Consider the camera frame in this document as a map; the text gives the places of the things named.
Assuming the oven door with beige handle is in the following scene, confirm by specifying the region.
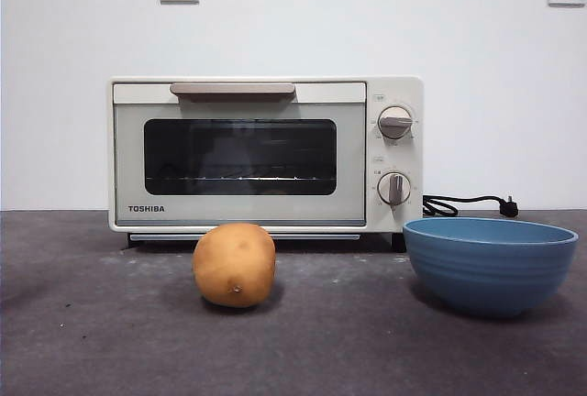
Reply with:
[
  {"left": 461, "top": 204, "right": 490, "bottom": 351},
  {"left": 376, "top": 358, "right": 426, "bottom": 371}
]
[{"left": 112, "top": 82, "right": 368, "bottom": 227}]

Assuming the brown potato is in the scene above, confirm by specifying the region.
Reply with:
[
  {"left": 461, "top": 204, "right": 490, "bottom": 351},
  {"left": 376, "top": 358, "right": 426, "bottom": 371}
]
[{"left": 192, "top": 223, "right": 277, "bottom": 309}]

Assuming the blue ribbed bowl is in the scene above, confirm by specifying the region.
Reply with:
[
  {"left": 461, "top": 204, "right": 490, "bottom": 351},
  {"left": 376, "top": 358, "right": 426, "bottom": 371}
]
[{"left": 402, "top": 216, "right": 580, "bottom": 319}]

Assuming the beige oven knob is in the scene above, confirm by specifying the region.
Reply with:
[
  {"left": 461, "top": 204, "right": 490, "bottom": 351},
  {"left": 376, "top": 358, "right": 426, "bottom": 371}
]
[
  {"left": 376, "top": 105, "right": 414, "bottom": 140},
  {"left": 376, "top": 170, "right": 413, "bottom": 207}
]

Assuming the cream Toshiba toaster oven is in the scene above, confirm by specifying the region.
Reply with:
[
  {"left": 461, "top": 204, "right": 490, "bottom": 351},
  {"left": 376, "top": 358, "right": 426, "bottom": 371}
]
[{"left": 107, "top": 75, "right": 426, "bottom": 250}]

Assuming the oven crumb tray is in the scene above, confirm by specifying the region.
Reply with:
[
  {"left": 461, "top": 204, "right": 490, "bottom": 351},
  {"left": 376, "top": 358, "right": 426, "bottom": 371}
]
[{"left": 127, "top": 232, "right": 361, "bottom": 242}]

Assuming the oven wire rack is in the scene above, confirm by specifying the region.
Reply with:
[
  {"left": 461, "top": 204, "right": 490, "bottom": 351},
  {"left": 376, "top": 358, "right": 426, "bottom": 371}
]
[{"left": 146, "top": 173, "right": 334, "bottom": 183}]

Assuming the black power cable with plug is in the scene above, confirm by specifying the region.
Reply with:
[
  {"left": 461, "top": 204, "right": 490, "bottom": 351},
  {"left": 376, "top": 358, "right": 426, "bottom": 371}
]
[{"left": 421, "top": 193, "right": 522, "bottom": 221}]

